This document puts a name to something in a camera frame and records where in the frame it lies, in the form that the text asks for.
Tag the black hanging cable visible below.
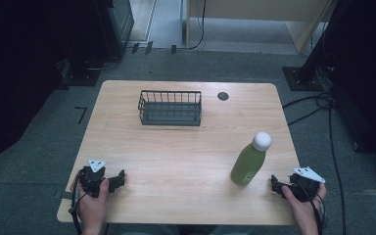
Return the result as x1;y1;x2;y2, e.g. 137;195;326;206
186;0;208;51

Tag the dark cabinet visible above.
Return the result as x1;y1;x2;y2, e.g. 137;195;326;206
106;0;135;58

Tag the green bottle with white cap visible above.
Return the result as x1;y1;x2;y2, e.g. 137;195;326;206
230;131;273;187

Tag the left hand-held gripper cable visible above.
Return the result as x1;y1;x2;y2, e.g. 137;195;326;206
68;169;90;235

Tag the black floor cable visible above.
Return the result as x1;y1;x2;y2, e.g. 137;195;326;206
316;92;348;235
282;92;336;127

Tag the light wooden furniture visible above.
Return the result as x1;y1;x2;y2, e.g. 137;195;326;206
184;0;338;55

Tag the black stand with cables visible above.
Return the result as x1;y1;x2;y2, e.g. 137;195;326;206
57;0;125;89

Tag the black metal stand with base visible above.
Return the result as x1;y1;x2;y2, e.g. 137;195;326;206
281;0;351;92

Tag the person's right hand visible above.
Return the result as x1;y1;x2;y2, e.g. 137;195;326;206
280;181;328;228

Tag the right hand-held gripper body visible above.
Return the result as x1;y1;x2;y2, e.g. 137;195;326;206
288;166;326;203

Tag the hand-held gripper cable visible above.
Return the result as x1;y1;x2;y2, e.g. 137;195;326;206
68;169;90;235
298;180;327;235

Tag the person's left hand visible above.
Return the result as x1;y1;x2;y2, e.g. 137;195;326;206
76;177;111;229

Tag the black wire basket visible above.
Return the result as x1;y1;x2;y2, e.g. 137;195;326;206
137;89;203;127

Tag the right hand-held gripper cable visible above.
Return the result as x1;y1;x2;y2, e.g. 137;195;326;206
298;180;327;235

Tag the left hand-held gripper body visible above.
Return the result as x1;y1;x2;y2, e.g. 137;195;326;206
78;159;108;199

